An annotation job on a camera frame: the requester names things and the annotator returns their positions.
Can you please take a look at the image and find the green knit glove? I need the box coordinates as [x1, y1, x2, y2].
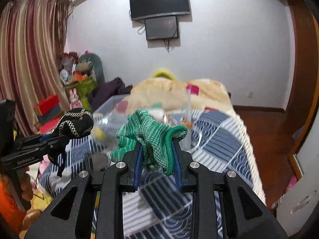
[110, 109, 188, 176]

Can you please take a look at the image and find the black hat with chain pattern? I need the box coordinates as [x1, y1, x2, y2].
[46, 108, 94, 177]

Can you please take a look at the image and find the yellow soft ball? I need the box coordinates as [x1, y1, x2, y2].
[91, 127, 107, 141]

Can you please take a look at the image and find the left hand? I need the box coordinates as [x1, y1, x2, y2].
[20, 167, 33, 202]

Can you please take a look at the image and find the blue white patterned bedspread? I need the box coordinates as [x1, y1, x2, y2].
[37, 110, 266, 238]

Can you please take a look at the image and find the red box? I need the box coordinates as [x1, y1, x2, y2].
[33, 94, 59, 116]

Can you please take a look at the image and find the clear plastic storage box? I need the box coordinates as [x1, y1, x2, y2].
[91, 84, 191, 152]

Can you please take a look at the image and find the orange jacket sleeve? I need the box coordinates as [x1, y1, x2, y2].
[1, 175, 27, 235]

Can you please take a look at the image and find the pink rabbit plush toy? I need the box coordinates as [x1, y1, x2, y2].
[69, 88, 83, 110]

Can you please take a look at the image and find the dark purple clothing pile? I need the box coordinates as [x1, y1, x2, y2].
[88, 77, 133, 112]

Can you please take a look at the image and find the green cardboard box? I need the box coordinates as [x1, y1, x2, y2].
[64, 77, 97, 99]

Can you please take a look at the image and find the green grey dinosaur plush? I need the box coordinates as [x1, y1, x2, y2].
[76, 53, 105, 84]

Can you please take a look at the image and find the striped pink beige curtain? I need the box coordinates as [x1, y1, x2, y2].
[1, 0, 70, 136]

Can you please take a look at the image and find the white wardrobe with hearts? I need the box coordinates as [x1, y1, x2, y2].
[276, 116, 318, 238]

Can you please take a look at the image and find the brown wooden door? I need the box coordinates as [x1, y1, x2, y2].
[252, 0, 319, 155]

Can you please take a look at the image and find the small wall monitor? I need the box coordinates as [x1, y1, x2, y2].
[145, 16, 179, 40]

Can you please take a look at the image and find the large wall television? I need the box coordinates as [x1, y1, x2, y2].
[129, 0, 190, 21]

